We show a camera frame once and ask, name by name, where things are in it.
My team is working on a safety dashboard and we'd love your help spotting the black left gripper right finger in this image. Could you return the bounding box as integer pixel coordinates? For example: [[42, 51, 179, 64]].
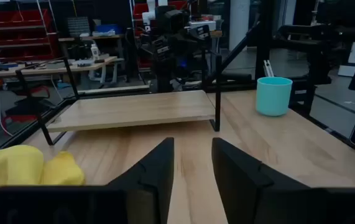
[[211, 137, 318, 224]]

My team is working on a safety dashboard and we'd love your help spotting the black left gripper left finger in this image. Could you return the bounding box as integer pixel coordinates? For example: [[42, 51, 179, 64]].
[[107, 137, 175, 224]]

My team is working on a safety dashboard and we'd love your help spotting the teal mug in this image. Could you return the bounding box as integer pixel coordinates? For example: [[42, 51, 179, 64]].
[[256, 77, 293, 118]]

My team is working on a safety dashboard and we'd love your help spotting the yellow cloth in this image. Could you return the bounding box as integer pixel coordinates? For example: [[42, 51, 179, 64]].
[[0, 144, 86, 195]]

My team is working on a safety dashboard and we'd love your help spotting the white bottle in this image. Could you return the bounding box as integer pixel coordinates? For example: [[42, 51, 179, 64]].
[[90, 43, 100, 60]]

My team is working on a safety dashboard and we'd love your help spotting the wooden workbench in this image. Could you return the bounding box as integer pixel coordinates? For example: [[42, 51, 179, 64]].
[[0, 55, 118, 78]]

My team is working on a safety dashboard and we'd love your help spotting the blue bin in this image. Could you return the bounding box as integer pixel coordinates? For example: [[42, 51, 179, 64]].
[[95, 24, 122, 35]]

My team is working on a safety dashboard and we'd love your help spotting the white pillar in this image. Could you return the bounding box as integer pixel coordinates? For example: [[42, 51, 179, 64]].
[[229, 0, 252, 50]]

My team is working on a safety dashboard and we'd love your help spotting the grey drawer organizer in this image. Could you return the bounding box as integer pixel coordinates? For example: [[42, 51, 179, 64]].
[[67, 17, 91, 38]]

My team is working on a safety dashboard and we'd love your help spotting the red bin rack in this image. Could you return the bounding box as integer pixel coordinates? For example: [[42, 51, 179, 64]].
[[0, 8, 58, 62]]

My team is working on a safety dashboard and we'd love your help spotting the white metal bracket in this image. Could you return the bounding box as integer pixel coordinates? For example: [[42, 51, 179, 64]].
[[263, 59, 274, 78]]

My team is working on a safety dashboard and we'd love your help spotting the black gantry frame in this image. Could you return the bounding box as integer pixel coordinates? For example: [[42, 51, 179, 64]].
[[220, 0, 333, 94]]

